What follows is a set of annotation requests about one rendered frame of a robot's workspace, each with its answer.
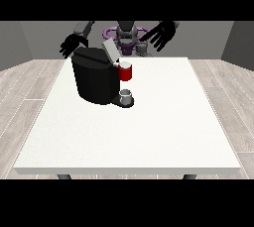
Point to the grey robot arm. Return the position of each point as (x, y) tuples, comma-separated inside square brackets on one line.
[(82, 28), (176, 24)]

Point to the pale grey machine lid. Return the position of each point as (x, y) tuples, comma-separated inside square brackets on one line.
[(111, 51)]

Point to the black coffee machine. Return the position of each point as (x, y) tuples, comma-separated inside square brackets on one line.
[(94, 79)]

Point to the small grey coffee pod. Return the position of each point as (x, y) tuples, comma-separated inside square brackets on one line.
[(141, 49)]

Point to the small grey cup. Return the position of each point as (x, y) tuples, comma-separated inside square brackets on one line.
[(125, 97)]

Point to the grey robot trunk purple rings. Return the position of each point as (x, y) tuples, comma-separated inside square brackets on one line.
[(125, 34)]

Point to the red pod holder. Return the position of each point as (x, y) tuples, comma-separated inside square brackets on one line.
[(125, 73)]

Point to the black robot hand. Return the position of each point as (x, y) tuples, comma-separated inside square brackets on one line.
[(74, 42), (163, 32)]

